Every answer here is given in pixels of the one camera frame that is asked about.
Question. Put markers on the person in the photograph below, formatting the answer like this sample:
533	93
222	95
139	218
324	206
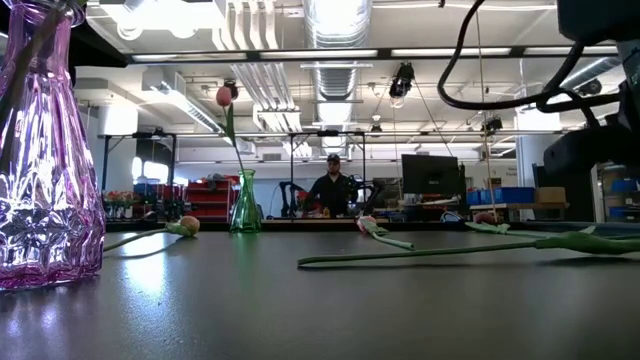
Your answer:
332	192

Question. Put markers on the green glass vase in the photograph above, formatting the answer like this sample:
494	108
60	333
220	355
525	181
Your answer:
246	212

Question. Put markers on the background flower bunch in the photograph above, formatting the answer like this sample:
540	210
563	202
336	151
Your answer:
120	197

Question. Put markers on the wooden background table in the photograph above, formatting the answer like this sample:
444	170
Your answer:
520	205

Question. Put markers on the black background robot arm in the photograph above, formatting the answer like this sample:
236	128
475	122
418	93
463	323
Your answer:
370	192
287	197

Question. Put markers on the dark flower stem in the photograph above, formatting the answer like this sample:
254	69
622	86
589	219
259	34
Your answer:
32	57

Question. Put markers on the brown cardboard box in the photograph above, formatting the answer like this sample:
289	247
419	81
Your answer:
550	195

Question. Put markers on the silver ceiling duct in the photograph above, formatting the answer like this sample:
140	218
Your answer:
337	30

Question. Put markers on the black cabinet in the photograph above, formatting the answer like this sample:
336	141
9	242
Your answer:
580	200

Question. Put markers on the orange artificial tulip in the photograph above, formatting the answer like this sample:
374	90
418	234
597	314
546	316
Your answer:
190	225

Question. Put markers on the blue shelf bins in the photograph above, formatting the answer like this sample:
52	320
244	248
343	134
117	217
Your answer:
622	186

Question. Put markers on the black computer monitor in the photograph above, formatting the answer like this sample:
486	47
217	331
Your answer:
430	177

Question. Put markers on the purple ribbed glass vase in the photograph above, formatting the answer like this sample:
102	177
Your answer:
50	190

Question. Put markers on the blue storage bins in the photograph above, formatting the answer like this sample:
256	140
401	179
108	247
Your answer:
500	195

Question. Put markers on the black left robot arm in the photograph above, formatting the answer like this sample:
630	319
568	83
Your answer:
95	50

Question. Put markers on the red artificial tulip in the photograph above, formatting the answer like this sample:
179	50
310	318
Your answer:
585	242

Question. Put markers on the white building column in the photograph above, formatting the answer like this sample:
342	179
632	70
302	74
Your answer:
530	170

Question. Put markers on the black hanging ceiling camera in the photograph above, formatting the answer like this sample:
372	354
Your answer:
402	80

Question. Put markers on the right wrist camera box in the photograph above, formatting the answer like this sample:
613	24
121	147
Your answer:
600	20

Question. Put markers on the black round ceiling fixture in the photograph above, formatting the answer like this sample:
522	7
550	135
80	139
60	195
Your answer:
591	87

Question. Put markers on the pale pink artificial tulip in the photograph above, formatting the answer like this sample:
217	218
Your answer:
366	223

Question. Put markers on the red tool cabinet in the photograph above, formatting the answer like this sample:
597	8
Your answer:
210	200

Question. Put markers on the black overhead light bar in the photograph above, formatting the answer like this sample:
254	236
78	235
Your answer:
325	53

